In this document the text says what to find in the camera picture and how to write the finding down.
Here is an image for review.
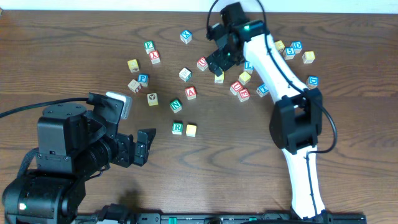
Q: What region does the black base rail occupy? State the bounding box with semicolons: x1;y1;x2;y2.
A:
74;212;368;224

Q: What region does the yellow block far left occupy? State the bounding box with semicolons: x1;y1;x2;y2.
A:
127;59;139;73

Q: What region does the yellow block upper right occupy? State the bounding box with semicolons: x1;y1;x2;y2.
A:
274;40;285;53

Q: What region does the yellow block by L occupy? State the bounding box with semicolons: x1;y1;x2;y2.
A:
238;72;251;85

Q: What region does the blue P block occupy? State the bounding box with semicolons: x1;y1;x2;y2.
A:
137;73;149;87

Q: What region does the yellow block O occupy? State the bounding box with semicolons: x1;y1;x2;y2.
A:
186;124;197;137

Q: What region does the blue D block upper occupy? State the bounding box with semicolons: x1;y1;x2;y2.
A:
290;41;303;54

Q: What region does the yellow 8 block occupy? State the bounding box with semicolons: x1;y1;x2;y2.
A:
302;51;315;64

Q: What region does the green R block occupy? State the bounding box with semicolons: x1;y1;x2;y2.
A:
172;122;183;135

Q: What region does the blue T block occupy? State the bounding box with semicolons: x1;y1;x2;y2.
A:
256;83;269;98

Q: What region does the red U block upper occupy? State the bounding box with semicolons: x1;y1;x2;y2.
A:
197;57;208;71

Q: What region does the blue L block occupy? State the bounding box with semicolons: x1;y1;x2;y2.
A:
244;62;254;74

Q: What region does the white grey picture block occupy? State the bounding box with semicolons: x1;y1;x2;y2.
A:
179;67;192;82

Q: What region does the green N block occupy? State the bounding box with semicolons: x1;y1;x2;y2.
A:
170;99;182;113

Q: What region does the green F block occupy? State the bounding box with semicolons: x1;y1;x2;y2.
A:
144;40;155;54

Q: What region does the blue d block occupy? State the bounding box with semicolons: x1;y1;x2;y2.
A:
290;41;303;54
306;76;319;89

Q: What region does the red u block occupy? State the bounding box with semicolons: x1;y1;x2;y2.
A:
230;81;243;95
197;57;208;71

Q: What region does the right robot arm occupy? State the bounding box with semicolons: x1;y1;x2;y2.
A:
206;2;325;220

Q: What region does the beige red block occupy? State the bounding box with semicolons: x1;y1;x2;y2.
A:
127;79;142;93

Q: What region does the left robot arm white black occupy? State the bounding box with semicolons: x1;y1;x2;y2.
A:
2;100;156;223

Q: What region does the blue X block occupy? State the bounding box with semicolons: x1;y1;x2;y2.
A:
180;30;192;44

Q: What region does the yellow picture block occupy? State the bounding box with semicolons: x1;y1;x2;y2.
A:
147;93;159;106

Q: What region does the blue 5 block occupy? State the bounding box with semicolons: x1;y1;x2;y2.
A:
283;47;295;60

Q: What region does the red A block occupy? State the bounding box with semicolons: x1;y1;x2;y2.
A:
185;86;197;100

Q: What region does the blue D block right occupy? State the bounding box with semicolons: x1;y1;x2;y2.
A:
306;76;319;89

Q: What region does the yellow block centre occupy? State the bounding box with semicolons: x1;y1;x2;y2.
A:
215;73;224;83

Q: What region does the red U block lower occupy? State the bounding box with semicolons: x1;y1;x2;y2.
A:
230;81;243;95

